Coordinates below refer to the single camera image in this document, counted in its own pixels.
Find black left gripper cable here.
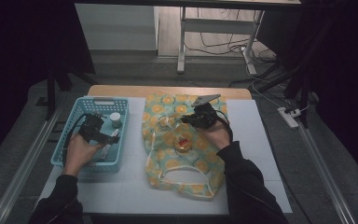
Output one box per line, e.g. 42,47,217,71
62,113,88,166

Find white power strip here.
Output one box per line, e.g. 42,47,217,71
277,105,300,130

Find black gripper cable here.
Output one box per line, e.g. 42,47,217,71
62,113,88,166
215,110,234,143

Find white tube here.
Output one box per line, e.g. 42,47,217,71
100,129,121,159

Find round yellow red-labelled container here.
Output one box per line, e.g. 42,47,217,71
173,135,194,154

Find black stand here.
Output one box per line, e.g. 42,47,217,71
255,12,337,129
44,59,101,121

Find metal floor rail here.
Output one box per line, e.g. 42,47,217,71
0,91,68,224
296,121,358,224

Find person's right hand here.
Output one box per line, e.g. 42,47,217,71
202,119,233,151

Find fruit print tote bag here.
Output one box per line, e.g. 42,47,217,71
141,92,228,201

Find small jar with white lid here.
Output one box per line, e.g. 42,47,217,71
109,111,124,130

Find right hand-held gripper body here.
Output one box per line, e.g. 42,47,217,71
190,93,228,131

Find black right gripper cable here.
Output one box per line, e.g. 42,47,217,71
215,110,234,143

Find black floor cables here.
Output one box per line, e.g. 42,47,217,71
184,8,279,64

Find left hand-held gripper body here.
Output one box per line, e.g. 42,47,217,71
77,112,107,145

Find white cable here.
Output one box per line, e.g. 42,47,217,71
244,60,311,114

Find light blue plastic basket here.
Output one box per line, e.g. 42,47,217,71
50,95,131,174

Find person's left hand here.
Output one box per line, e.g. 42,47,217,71
62,133,105,178

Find white desk frame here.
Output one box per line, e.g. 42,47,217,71
176,6,267,76

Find white cabinet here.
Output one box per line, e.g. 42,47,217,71
74,3,159,51

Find white table mat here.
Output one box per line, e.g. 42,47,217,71
38,96,294,216

